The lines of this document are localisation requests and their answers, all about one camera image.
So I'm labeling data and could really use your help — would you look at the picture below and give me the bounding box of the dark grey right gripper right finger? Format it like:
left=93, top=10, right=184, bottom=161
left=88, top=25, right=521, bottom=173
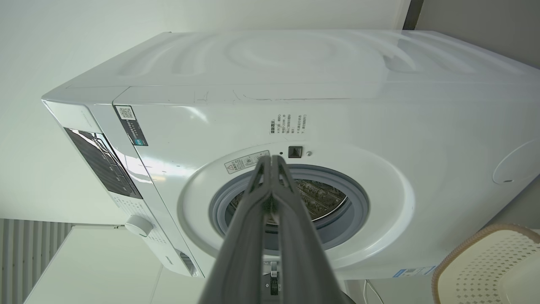
left=272, top=155, right=357, bottom=304

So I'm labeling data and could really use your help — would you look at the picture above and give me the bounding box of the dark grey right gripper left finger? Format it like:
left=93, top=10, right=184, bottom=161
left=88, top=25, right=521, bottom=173
left=198, top=155, right=273, bottom=304

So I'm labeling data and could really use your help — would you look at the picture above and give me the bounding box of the stainless steel washing machine drum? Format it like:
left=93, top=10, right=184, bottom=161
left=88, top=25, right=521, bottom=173
left=230, top=179, right=348, bottom=224

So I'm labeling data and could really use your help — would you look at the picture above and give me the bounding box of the white round control dial knob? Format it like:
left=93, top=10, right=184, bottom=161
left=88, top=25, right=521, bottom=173
left=124, top=214, right=154, bottom=238

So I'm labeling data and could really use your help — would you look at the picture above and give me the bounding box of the black glossy control display panel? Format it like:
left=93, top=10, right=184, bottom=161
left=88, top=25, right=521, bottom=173
left=64, top=128, right=143, bottom=200

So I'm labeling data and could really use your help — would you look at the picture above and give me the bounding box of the cream perforated plastic laundry basket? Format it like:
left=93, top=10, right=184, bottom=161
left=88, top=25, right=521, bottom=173
left=431, top=224, right=540, bottom=304

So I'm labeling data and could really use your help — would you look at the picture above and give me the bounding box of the grey warning sticker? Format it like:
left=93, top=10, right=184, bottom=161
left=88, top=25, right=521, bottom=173
left=224, top=150, right=270, bottom=174

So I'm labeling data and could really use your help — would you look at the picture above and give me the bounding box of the blue energy label sticker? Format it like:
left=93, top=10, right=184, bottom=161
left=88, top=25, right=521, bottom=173
left=392, top=266, right=437, bottom=278

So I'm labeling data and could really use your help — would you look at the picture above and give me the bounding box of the small printed text sticker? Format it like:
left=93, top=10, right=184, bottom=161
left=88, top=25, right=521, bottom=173
left=269, top=113, right=308, bottom=136

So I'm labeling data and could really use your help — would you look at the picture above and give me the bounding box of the white cabinet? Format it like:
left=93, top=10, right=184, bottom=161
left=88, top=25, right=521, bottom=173
left=23, top=225, right=203, bottom=304

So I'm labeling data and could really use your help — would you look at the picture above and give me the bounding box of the white front-load washing machine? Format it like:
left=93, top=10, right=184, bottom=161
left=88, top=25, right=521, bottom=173
left=41, top=30, right=540, bottom=280

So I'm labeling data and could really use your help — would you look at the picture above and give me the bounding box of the dark QR code sticker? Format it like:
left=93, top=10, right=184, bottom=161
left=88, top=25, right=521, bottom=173
left=115, top=106, right=149, bottom=147

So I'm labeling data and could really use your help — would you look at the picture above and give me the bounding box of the grey slatted panel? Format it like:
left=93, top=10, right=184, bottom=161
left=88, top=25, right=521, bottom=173
left=0, top=219, right=72, bottom=304

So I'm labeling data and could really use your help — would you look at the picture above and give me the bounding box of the round white filter cover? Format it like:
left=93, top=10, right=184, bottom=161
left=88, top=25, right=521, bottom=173
left=493, top=139, right=540, bottom=185

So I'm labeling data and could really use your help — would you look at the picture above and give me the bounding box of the black baseboard strip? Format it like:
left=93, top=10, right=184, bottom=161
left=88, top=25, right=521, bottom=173
left=403, top=0, right=424, bottom=30

